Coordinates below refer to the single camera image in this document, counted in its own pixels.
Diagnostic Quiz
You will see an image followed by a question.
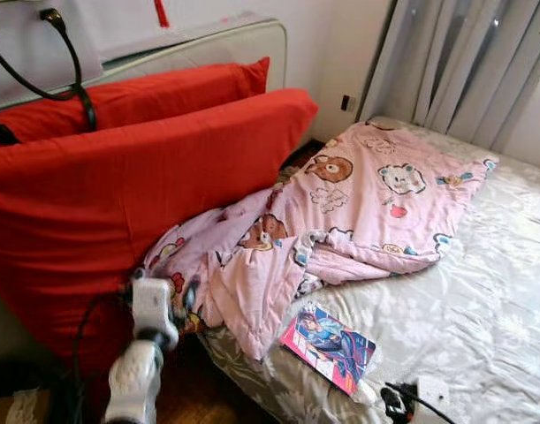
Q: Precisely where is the grey curtain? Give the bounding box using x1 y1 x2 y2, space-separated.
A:
358 0 540 153

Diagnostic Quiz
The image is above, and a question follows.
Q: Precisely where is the large red pillow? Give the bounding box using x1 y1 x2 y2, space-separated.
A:
0 88 319 359

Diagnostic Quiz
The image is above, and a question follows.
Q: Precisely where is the beige padded headboard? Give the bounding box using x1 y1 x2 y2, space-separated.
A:
0 18 288 114

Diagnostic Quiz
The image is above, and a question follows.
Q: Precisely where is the red hanging tassel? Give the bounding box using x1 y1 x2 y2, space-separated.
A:
153 0 171 28

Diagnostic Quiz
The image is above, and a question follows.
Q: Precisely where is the colourful cartoon magazine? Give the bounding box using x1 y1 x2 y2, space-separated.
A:
278 302 378 397

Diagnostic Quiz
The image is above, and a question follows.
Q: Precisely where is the black looped cable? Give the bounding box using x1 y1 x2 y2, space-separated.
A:
0 8 99 148

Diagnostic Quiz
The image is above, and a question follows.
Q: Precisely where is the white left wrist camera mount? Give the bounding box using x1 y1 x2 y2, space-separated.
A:
131 277 178 347

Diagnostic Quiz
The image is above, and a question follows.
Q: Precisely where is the pink bear print quilt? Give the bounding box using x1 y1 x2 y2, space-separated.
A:
141 119 499 362

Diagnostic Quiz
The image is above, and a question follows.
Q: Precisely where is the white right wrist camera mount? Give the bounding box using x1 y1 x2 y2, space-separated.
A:
416 377 451 413

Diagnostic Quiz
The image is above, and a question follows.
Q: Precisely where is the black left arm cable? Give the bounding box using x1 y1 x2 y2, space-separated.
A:
70 290 134 424

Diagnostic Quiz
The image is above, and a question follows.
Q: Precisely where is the flat red pillow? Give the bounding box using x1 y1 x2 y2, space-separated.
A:
0 57 271 148

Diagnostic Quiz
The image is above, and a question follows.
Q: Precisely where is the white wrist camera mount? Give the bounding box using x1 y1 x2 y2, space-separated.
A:
416 377 451 413
131 277 178 347

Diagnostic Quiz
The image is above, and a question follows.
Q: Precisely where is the grey floral bed sheet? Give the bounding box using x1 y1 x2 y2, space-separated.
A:
199 115 540 424

